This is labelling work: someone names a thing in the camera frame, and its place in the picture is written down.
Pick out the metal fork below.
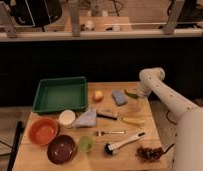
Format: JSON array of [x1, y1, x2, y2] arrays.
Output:
[[94, 130, 126, 137]]

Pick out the small green cup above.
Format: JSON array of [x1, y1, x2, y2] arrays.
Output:
[[78, 136, 93, 153]]

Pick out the blue sponge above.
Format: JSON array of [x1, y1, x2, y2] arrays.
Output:
[[112, 91, 127, 106]]

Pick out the yellow apple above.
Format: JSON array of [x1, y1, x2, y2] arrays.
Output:
[[93, 90, 104, 102]]

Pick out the dark maroon bowl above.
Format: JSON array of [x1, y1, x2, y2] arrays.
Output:
[[47, 135, 76, 164]]

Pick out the green plastic tray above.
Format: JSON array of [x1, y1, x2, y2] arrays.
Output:
[[33, 77, 88, 114]]

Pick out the yellow handled knife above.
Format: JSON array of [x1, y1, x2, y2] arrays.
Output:
[[97, 113, 146, 126]]

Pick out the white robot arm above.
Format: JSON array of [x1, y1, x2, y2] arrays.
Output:
[[137, 68, 203, 171]]

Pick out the white handled black brush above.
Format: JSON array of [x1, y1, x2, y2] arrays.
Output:
[[104, 132, 146, 155]]

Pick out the grey blue cloth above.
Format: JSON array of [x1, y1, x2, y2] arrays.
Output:
[[73, 108, 97, 128]]

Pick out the red orange bowl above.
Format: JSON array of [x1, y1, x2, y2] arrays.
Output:
[[28, 118, 59, 146]]

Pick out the black cable on floor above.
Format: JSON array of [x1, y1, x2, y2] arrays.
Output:
[[163, 109, 178, 156]]

